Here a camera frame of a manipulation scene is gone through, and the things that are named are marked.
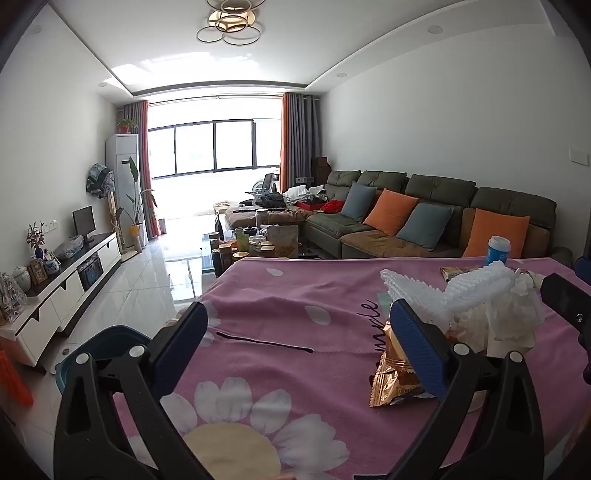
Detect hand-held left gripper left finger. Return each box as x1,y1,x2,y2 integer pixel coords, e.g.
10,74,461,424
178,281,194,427
53,300,209,480

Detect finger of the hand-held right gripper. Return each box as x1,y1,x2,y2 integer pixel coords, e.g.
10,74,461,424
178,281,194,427
540,272,591,384

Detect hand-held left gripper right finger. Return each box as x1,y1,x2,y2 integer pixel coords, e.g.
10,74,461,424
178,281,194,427
383,299,546,480

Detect large gold snack wrapper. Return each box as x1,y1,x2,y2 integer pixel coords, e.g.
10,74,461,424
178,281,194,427
368,318,428,408

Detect white tissue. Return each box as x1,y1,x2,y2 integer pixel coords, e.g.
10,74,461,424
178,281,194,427
450,272,546,358

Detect dark blue trash bin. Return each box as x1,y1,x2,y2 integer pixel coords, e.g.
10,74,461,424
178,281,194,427
58,325,153,395

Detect white foam net sleeve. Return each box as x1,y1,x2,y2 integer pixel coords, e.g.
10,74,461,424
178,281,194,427
379,261,515,324

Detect glass coffee table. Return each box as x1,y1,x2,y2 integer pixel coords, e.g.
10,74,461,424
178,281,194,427
202,217,333,278

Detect small gold snack packet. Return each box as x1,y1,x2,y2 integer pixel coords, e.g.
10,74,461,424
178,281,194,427
440,266,481,283

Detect blue white plastic bottle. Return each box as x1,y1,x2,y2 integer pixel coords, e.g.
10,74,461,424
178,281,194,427
485,235,511,268

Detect orange cushion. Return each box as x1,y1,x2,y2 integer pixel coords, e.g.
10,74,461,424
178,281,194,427
462,209,531,259
362,188,420,236

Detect group of glass jars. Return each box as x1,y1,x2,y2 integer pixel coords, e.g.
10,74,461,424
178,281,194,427
209,231,252,278

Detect black appliance blue display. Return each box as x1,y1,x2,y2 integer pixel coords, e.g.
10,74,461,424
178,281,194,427
78,254,105,291

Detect white bathroom scale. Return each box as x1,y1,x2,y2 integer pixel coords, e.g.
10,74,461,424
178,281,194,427
48,344,77,376

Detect pink floral blanket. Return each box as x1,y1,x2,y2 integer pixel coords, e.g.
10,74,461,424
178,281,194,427
113,256,575,480

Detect blue-grey cushion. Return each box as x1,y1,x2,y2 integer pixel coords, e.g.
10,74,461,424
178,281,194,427
341,181,377,221
396,202,454,251

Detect white tv cabinet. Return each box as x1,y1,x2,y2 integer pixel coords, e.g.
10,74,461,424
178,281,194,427
0,231,122,367

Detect beige snack bag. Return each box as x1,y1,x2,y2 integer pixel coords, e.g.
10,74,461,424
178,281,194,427
267,224,301,259

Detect clear plastic bag bundle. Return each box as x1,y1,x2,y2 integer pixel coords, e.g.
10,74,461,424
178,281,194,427
54,235,85,259

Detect black monitor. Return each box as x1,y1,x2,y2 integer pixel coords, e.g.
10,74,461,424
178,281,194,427
72,206,97,245

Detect olive green sectional sofa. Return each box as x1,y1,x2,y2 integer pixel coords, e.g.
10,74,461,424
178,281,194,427
224,170,573,268

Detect orange plastic bag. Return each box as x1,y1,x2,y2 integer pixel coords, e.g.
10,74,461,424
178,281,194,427
0,348,34,407

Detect tall green plant white vase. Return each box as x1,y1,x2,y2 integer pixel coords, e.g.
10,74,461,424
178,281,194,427
117,156,158,254

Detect clear wrapped ornament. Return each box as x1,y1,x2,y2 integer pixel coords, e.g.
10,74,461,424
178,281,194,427
0,272,27,324

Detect small plant blue vase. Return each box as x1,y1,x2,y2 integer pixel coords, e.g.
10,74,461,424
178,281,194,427
26,222,47,260

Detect floor fan with cloth cover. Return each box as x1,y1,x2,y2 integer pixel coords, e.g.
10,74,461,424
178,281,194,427
85,162,123,252

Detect pile of clothes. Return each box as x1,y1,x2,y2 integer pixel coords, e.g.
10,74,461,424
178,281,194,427
256,185,347,215

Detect white standing air conditioner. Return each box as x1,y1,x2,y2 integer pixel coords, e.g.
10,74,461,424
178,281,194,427
105,134,151,245

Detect large window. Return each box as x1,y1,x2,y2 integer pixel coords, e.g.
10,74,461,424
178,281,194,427
148,117,282,181

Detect brown wooden cabinet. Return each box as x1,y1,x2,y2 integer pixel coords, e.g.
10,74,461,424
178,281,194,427
310,157,331,185

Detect grey orange curtain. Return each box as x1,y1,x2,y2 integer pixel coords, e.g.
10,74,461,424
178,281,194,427
122,99,160,238
279,92,322,192

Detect ring ceiling lamp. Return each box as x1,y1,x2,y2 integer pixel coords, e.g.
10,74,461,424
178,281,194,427
196,0,266,47

